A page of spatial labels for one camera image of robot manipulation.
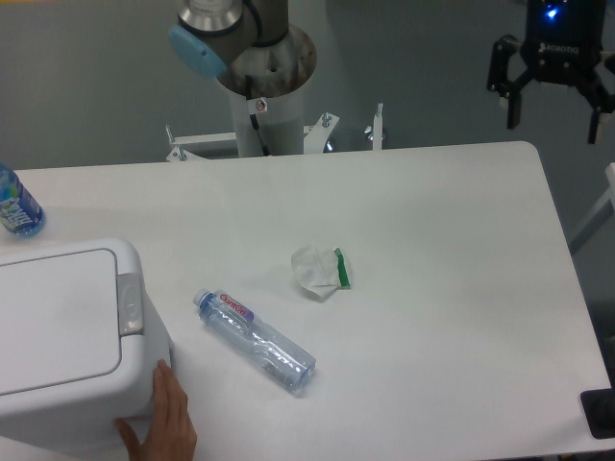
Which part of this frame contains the white trash can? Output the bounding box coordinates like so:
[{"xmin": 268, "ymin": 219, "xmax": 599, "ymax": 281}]
[{"xmin": 1, "ymin": 238, "xmax": 172, "ymax": 449}]

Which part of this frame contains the white frame at right edge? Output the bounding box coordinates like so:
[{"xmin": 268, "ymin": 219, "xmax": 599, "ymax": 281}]
[{"xmin": 568, "ymin": 162, "xmax": 614, "ymax": 255}]

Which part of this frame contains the silver robot arm blue cap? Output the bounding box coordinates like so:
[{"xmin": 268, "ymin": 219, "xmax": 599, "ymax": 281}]
[{"xmin": 168, "ymin": 1, "xmax": 614, "ymax": 144}]

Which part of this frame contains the bare human hand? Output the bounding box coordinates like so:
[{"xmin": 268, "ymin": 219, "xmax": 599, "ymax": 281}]
[{"xmin": 113, "ymin": 360, "xmax": 198, "ymax": 460}]

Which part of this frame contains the white metal mounting bracket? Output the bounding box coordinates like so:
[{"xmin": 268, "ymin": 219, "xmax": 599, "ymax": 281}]
[{"xmin": 164, "ymin": 102, "xmax": 388, "ymax": 163}]

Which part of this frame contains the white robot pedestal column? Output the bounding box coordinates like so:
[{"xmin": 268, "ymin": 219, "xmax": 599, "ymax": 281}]
[{"xmin": 228, "ymin": 89, "xmax": 304, "ymax": 158}]

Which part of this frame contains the clear Ganten water bottle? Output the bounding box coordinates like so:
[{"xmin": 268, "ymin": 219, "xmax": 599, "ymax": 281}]
[{"xmin": 193, "ymin": 288, "xmax": 316, "ymax": 396}]

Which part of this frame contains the black clamp at table edge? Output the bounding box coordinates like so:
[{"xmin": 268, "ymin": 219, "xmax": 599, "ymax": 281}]
[{"xmin": 580, "ymin": 388, "xmax": 614, "ymax": 440}]

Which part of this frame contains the crumpled white green paper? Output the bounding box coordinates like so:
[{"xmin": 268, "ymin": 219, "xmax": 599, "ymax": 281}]
[{"xmin": 290, "ymin": 245, "xmax": 353, "ymax": 302}]

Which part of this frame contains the grey trash can push button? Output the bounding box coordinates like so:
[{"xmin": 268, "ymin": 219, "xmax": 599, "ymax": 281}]
[{"xmin": 116, "ymin": 273, "xmax": 144, "ymax": 337}]

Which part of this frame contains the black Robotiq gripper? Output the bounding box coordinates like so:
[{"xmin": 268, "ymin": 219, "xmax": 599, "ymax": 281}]
[{"xmin": 486, "ymin": 0, "xmax": 614, "ymax": 144}]

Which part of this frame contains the blue labelled water bottle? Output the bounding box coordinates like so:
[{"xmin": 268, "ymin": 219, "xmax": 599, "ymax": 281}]
[{"xmin": 1, "ymin": 164, "xmax": 46, "ymax": 238}]

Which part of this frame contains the black cable on pedestal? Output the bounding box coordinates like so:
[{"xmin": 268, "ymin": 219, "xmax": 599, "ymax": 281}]
[{"xmin": 243, "ymin": 74, "xmax": 271, "ymax": 158}]

